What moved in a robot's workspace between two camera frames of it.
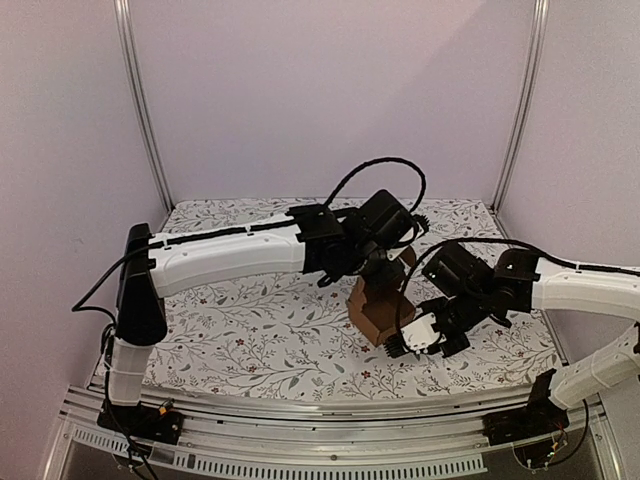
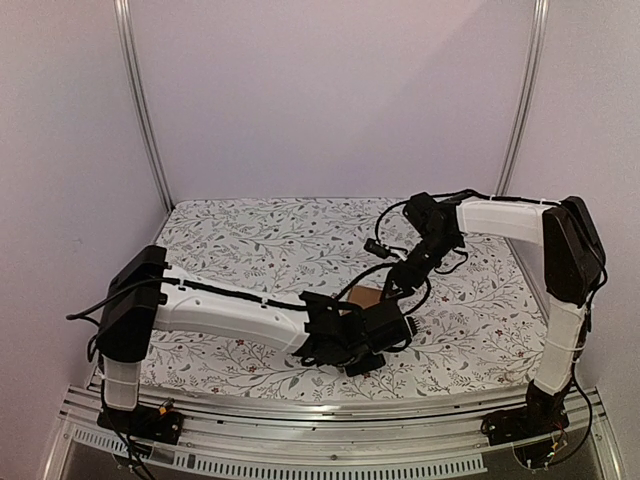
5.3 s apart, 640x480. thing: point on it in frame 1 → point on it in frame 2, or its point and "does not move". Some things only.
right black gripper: x=445 y=325 → x=400 y=279
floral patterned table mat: x=288 y=337 does not move
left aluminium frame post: x=129 y=59 does not move
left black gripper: x=388 y=278 → x=367 y=369
